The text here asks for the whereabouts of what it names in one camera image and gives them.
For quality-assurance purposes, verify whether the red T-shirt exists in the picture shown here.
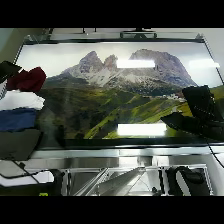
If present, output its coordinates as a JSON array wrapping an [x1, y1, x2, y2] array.
[[5, 66, 48, 95]]

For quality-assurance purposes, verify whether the white garment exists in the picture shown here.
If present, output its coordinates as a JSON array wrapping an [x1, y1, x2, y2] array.
[[0, 89, 46, 112]]

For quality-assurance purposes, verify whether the blue garment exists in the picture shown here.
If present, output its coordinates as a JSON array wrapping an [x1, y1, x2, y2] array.
[[0, 107, 38, 133]]

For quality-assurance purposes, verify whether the dark grey garment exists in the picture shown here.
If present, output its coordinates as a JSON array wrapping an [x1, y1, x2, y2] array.
[[0, 128, 44, 162]]

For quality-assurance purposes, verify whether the black cable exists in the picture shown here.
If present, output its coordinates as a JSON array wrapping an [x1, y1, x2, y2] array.
[[206, 139, 224, 169]]

